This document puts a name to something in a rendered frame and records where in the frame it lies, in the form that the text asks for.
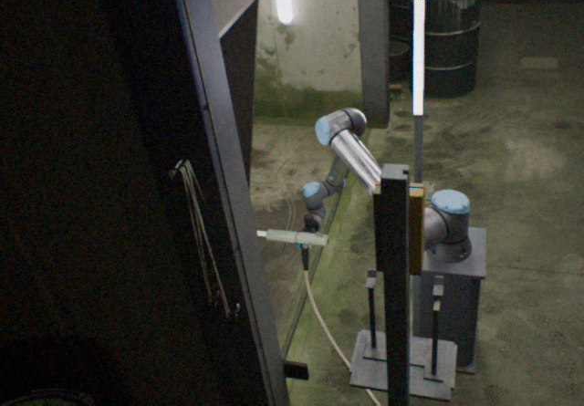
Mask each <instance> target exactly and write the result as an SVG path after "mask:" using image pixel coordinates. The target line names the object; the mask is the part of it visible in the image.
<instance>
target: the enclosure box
mask: <svg viewBox="0 0 584 406"><path fill-rule="evenodd" d="M212 4H213V9H214V17H215V22H216V26H217V31H218V36H219V40H220V45H221V49H222V53H223V58H224V67H225V72H226V76H227V81H228V86H229V89H230V94H231V99H232V103H233V109H234V118H235V126H236V130H237V135H238V139H239V144H240V149H241V154H242V159H243V164H244V167H245V176H246V180H247V185H248V190H249V194H250V179H251V162H252V144H253V127H254V109H255V91H256V57H257V39H258V22H259V5H260V0H212Z"/></svg>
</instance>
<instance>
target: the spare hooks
mask: <svg viewBox="0 0 584 406"><path fill-rule="evenodd" d="M187 155H188V154H187V153H185V154H184V155H183V156H182V157H180V158H179V159H178V160H177V161H176V163H175V165H174V166H173V167H172V168H170V169H169V170H168V175H169V178H171V179H172V178H173V176H174V175H175V173H177V172H178V171H180V172H182V179H183V183H184V188H185V193H186V197H187V201H188V206H189V210H190V214H191V217H192V223H193V230H194V240H195V243H196V247H197V252H198V255H199V259H200V265H201V268H202V272H203V280H204V285H205V287H206V291H207V295H208V300H209V303H210V304H211V305H213V306H214V307H215V306H216V305H217V301H216V300H215V301H214V303H213V302H212V300H211V297H219V294H220V293H221V296H222V300H223V303H224V309H225V313H226V317H227V318H228V319H230V320H236V319H237V315H235V318H230V317H229V316H228V314H227V312H228V313H229V314H233V313H236V312H237V311H238V309H239V305H238V304H237V305H236V309H235V310H234V311H230V310H229V307H228V305H227V301H226V298H225V295H224V290H223V286H222V284H221V282H220V279H219V275H218V272H217V269H216V267H215V263H214V258H213V255H212V249H211V248H210V245H209V244H208V241H207V237H206V234H205V231H204V228H203V221H202V217H201V215H200V211H199V207H198V205H197V202H196V199H195V194H194V187H193V178H194V182H195V184H196V186H197V188H198V190H199V193H200V195H201V197H202V199H203V202H204V204H205V206H206V208H207V210H209V209H208V206H207V204H206V201H205V199H204V197H203V193H202V191H201V189H200V186H199V184H198V182H197V180H196V178H195V176H194V171H193V168H192V166H191V164H190V163H189V161H187V160H186V159H185V158H186V157H187ZM180 166H184V167H185V168H187V173H188V176H187V173H186V170H185V168H183V167H180ZM179 168H180V169H179ZM184 175H185V176H184ZM185 178H186V180H185ZM186 182H187V183H188V186H189V189H190V192H191V196H192V201H193V209H192V206H191V203H190V199H189V193H188V190H187V185H186ZM193 210H194V219H193ZM194 223H195V228H194ZM199 223H200V226H201V229H202V232H203V237H204V240H205V242H206V245H207V248H208V250H209V251H208V253H204V252H203V246H202V239H201V233H200V227H199ZM195 229H196V232H195ZM205 255H210V257H211V260H212V263H211V267H210V268H208V267H206V266H205V262H204V256H205ZM206 270H212V272H210V273H207V272H206ZM213 273H215V276H216V280H217V281H215V284H214V285H209V283H208V278H207V276H208V275H209V276H210V275H212V274H213ZM217 284H218V286H219V289H220V291H219V290H217V291H216V294H215V295H212V293H211V291H210V288H211V287H213V286H216V285H217ZM209 287H210V288H209Z"/></svg>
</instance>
